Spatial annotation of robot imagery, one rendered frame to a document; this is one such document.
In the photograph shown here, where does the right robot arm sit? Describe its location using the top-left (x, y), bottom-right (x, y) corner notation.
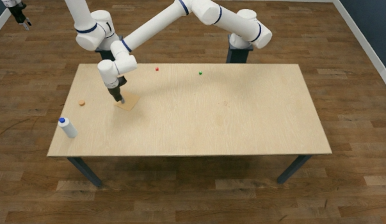
top-left (65, 0), bottom-right (120, 51)

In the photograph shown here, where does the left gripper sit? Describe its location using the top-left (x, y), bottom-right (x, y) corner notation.
top-left (104, 75), bottom-right (127, 104)

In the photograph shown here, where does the tan square mat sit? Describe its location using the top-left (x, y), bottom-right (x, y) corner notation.
top-left (113, 91), bottom-right (140, 111)

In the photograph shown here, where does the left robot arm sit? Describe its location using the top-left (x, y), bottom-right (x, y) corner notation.
top-left (97, 0), bottom-right (272, 84)

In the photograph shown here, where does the white plastic bottle with blue cap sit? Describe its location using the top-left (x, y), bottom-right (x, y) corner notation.
top-left (58, 117), bottom-right (78, 138)

